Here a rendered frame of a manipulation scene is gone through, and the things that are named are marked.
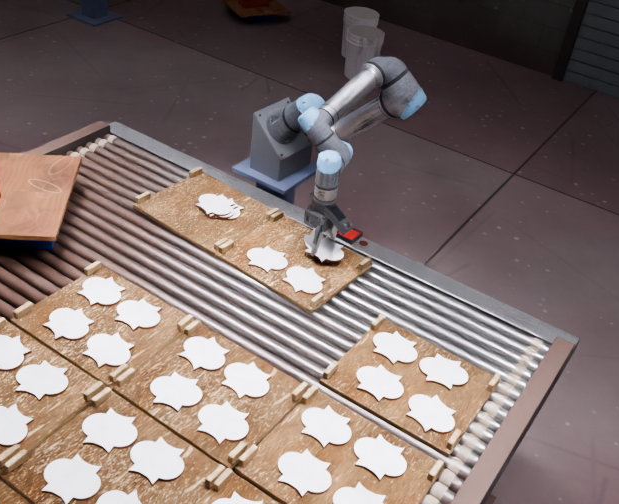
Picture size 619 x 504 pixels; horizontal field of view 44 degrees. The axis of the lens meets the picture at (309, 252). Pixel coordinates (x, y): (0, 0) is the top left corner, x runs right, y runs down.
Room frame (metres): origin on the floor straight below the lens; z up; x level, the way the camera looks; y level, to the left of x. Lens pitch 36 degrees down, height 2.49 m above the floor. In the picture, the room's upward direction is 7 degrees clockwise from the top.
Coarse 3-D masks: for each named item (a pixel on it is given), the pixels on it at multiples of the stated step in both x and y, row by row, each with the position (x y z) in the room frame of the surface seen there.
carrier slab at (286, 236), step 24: (240, 240) 2.13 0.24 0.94; (264, 240) 2.15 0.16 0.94; (288, 240) 2.17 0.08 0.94; (240, 264) 2.00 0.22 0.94; (288, 264) 2.03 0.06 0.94; (312, 264) 2.05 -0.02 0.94; (336, 264) 2.06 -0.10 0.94; (288, 288) 1.90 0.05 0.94; (336, 288) 1.93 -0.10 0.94; (312, 312) 1.82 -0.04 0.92
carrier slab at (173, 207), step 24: (168, 192) 2.37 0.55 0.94; (192, 192) 2.39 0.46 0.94; (216, 192) 2.41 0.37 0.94; (240, 192) 2.44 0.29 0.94; (168, 216) 2.22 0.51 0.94; (192, 216) 2.24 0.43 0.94; (240, 216) 2.28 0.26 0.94; (264, 216) 2.30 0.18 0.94; (192, 240) 2.10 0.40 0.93; (216, 240) 2.11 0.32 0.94
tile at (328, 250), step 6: (324, 240) 2.15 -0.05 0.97; (330, 240) 2.15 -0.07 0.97; (306, 246) 2.10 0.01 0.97; (324, 246) 2.11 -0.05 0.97; (330, 246) 2.12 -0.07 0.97; (336, 246) 2.12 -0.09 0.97; (342, 246) 2.13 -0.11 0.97; (306, 252) 2.07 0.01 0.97; (318, 252) 2.07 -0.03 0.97; (324, 252) 2.08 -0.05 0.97; (330, 252) 2.08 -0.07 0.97; (336, 252) 2.09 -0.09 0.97; (342, 252) 2.09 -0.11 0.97; (318, 258) 2.05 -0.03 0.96; (324, 258) 2.05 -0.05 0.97; (330, 258) 2.05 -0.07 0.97; (336, 258) 2.06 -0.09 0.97; (342, 258) 2.07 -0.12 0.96
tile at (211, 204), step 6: (204, 198) 2.32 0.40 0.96; (210, 198) 2.33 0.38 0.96; (216, 198) 2.33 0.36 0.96; (222, 198) 2.34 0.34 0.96; (198, 204) 2.28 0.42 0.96; (204, 204) 2.28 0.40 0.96; (210, 204) 2.29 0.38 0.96; (216, 204) 2.29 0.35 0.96; (222, 204) 2.30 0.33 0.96; (228, 204) 2.30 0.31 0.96; (234, 204) 2.32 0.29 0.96; (204, 210) 2.25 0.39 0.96; (210, 210) 2.25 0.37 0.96; (216, 210) 2.26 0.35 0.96; (222, 210) 2.26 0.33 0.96; (228, 210) 2.27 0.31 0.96
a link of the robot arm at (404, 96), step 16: (400, 80) 2.48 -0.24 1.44; (384, 96) 2.51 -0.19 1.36; (400, 96) 2.47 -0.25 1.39; (416, 96) 2.48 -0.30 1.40; (352, 112) 2.62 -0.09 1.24; (368, 112) 2.55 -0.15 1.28; (384, 112) 2.50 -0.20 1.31; (400, 112) 2.48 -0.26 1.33; (336, 128) 2.62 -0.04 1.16; (352, 128) 2.58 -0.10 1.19; (368, 128) 2.57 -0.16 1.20
